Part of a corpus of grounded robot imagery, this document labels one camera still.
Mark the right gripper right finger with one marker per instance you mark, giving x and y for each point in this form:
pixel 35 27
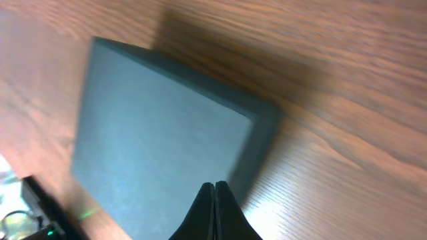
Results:
pixel 231 223

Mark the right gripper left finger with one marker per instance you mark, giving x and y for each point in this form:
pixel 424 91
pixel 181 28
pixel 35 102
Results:
pixel 198 224

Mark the dark green hinged gift box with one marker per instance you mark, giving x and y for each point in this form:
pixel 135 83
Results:
pixel 151 132

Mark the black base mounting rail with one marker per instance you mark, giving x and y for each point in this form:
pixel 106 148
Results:
pixel 52 223

